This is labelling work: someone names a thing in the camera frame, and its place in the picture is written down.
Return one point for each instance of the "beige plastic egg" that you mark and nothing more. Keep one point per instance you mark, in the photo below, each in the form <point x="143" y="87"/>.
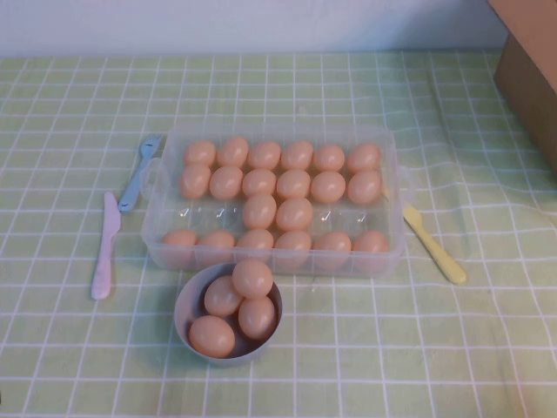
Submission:
<point x="328" y="186"/>
<point x="259" y="183"/>
<point x="264" y="155"/>
<point x="199" y="152"/>
<point x="297" y="154"/>
<point x="252" y="278"/>
<point x="364" y="157"/>
<point x="371" y="248"/>
<point x="215" y="248"/>
<point x="293" y="248"/>
<point x="329" y="157"/>
<point x="222" y="296"/>
<point x="293" y="184"/>
<point x="256" y="244"/>
<point x="195" y="180"/>
<point x="226" y="182"/>
<point x="257" y="318"/>
<point x="294" y="214"/>
<point x="259" y="211"/>
<point x="332" y="249"/>
<point x="232" y="151"/>
<point x="178" y="246"/>
<point x="212" y="336"/>
<point x="365" y="187"/>

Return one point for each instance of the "brown cardboard box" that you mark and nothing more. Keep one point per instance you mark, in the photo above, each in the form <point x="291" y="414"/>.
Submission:
<point x="531" y="87"/>

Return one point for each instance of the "transparent plastic egg box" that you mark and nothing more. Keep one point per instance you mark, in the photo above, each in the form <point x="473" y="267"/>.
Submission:
<point x="204" y="215"/>

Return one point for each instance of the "green checked tablecloth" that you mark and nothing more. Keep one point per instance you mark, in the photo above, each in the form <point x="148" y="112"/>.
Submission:
<point x="435" y="348"/>

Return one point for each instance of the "grey round bowl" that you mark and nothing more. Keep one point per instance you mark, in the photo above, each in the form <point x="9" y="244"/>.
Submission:
<point x="226" y="362"/>

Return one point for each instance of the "blue plastic fork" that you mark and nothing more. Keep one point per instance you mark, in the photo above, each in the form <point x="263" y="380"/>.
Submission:
<point x="130" y="191"/>

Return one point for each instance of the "yellow plastic knife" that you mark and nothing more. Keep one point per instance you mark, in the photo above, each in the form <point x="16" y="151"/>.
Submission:
<point x="435" y="250"/>

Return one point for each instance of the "pink plastic knife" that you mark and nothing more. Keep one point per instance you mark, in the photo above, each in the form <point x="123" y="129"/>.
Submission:
<point x="104" y="257"/>

